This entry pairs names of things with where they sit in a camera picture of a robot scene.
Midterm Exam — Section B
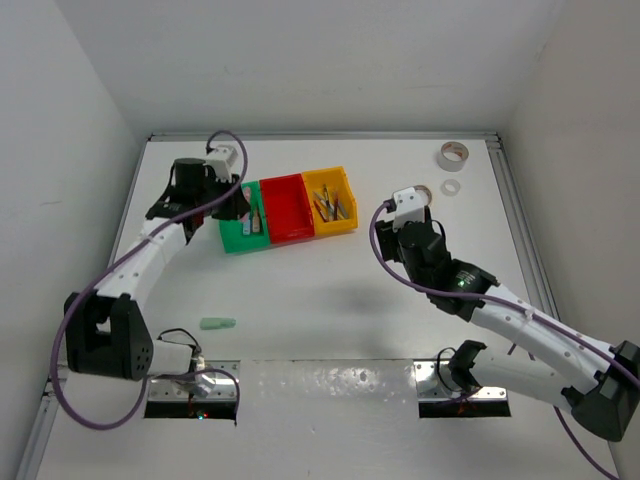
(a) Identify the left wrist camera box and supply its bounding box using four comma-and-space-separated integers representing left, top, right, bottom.
205, 145, 238, 183

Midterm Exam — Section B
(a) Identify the red plastic bin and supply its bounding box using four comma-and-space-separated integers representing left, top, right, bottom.
259, 174, 315, 244

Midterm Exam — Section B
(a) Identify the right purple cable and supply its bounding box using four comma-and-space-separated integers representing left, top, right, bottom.
368, 199, 640, 480

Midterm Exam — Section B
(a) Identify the green plastic bin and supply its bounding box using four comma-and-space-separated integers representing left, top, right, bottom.
219, 181, 271, 254

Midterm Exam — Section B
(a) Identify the yellow plastic bin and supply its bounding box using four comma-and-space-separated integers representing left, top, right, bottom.
302, 166, 359, 236

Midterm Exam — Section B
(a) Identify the orange eraser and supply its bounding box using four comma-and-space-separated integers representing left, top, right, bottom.
251, 209, 262, 234

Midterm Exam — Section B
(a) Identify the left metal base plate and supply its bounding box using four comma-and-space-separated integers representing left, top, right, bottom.
147, 360, 241, 402

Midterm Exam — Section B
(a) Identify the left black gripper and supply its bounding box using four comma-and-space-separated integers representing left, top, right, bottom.
195, 171, 249, 221

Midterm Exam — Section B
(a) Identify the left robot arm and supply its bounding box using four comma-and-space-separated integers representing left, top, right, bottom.
65, 145, 249, 381

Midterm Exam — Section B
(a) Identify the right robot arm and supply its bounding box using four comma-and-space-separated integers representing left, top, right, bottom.
369, 220, 639, 442

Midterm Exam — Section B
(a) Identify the large white tape roll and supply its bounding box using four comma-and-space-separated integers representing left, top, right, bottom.
437, 141, 469, 173

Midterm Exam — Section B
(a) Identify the small white tape roll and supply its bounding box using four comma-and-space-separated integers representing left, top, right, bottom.
441, 179, 461, 197

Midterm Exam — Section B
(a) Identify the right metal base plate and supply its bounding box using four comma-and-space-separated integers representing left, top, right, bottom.
413, 359, 508, 403

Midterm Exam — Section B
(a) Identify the pink eraser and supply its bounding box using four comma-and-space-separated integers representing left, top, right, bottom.
240, 186, 252, 224

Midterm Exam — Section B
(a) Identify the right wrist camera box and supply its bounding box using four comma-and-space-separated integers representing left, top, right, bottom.
392, 186, 428, 230

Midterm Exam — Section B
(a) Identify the metal base plate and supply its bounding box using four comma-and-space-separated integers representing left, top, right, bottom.
413, 359, 508, 403
147, 360, 241, 402

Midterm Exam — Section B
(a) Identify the green eraser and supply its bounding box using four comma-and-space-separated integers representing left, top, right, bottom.
199, 317, 236, 331

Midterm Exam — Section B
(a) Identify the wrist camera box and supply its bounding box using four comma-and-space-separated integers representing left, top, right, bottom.
392, 186, 428, 230
205, 145, 238, 183

